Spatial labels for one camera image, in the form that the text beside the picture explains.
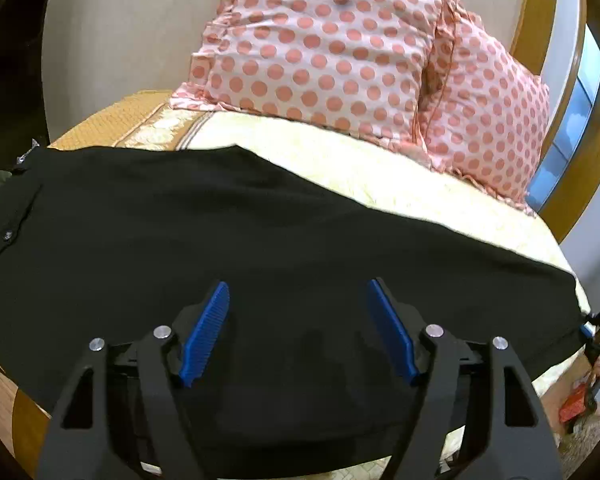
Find beige shaggy rug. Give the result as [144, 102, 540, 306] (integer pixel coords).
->
[558, 415, 600, 479]

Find wooden framed window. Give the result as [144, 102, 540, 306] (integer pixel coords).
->
[513, 0, 600, 242]

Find black flat television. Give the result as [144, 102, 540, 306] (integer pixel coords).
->
[0, 0, 50, 170]

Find pink polka dot pillow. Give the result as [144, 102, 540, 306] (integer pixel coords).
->
[171, 0, 442, 154]
[418, 2, 550, 210]

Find cream patterned bed cover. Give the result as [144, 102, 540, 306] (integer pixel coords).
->
[114, 102, 592, 470]

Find near pink polka dot pillow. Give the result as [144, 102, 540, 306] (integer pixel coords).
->
[171, 0, 442, 154]

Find far pink polka dot pillow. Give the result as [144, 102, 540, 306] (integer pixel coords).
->
[418, 2, 550, 210]

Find black pants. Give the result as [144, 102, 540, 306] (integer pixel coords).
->
[0, 146, 581, 478]

